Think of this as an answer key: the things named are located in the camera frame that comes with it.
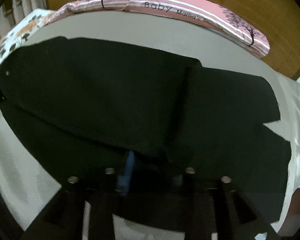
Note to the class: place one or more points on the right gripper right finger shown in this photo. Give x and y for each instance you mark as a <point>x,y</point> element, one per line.
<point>214,209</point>

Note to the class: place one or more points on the grey bed mat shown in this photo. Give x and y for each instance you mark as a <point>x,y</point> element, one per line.
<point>26,187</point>

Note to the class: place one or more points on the pink striped long pillow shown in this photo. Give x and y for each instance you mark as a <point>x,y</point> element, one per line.
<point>199,12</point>

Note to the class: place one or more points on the beige curtain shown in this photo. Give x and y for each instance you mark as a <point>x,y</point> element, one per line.
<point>13,11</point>

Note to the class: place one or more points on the cream satin sheet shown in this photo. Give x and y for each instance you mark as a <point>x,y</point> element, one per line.
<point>289,224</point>

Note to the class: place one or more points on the white floral pillow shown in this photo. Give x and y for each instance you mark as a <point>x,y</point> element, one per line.
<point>19,35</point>

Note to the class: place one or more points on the black pants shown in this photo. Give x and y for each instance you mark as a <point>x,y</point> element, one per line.
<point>81,105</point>

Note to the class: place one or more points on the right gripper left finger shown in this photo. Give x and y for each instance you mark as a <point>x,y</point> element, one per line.
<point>81,210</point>

